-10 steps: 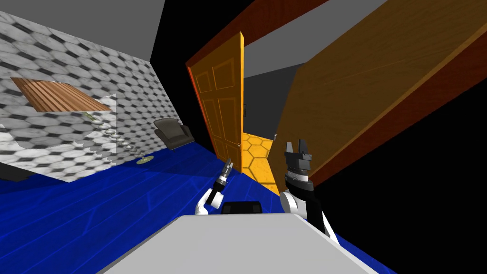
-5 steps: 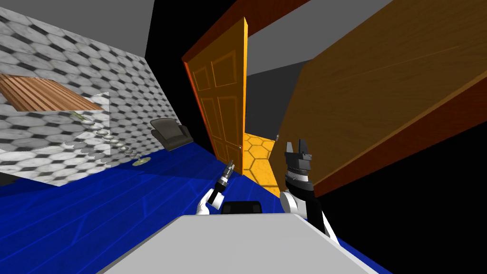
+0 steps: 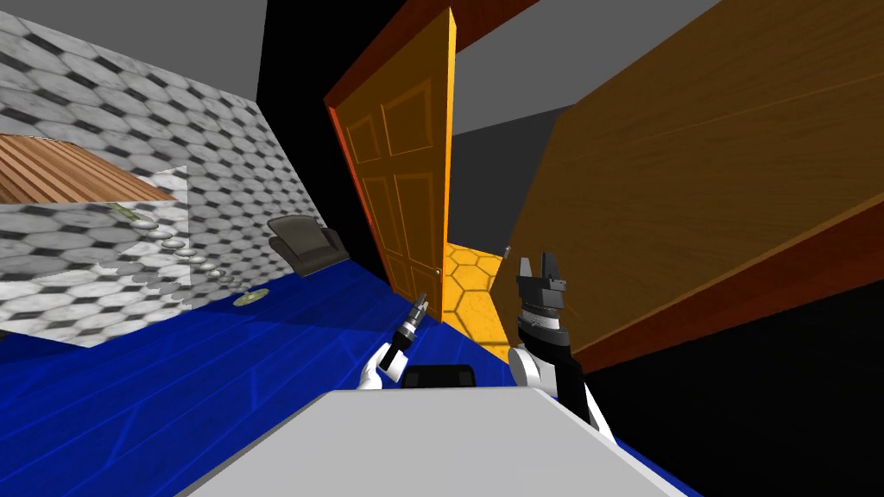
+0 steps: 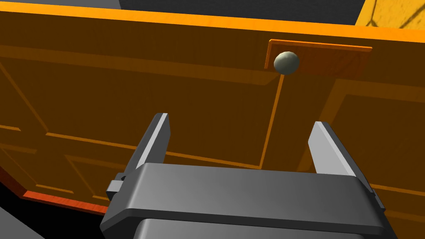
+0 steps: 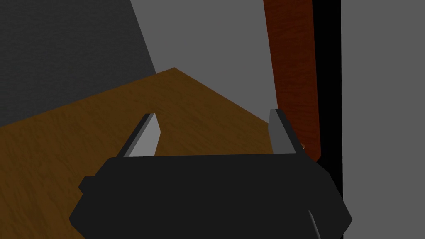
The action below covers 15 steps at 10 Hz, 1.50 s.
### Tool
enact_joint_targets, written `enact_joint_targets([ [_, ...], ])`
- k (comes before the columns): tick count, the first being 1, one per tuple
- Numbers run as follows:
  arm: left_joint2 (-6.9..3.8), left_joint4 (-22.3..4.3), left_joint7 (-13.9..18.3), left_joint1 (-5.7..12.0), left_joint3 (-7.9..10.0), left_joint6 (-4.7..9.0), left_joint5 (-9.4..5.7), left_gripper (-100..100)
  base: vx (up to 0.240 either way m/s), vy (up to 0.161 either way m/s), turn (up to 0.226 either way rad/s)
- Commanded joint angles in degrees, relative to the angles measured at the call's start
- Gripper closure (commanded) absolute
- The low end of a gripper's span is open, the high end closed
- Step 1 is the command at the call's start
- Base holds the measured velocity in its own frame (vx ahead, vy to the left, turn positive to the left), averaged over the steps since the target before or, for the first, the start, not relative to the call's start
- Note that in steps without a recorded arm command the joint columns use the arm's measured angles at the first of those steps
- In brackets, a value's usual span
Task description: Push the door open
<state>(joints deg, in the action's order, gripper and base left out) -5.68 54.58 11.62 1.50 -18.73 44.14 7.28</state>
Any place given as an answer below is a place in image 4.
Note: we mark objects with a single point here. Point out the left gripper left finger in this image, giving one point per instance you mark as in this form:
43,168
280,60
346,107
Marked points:
155,142

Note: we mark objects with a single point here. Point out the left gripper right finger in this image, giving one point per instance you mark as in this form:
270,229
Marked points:
330,151

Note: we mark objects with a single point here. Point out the orange wooden door leaf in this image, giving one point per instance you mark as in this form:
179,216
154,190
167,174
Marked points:
199,109

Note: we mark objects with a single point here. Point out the grey round door knob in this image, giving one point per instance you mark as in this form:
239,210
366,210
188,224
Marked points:
286,62

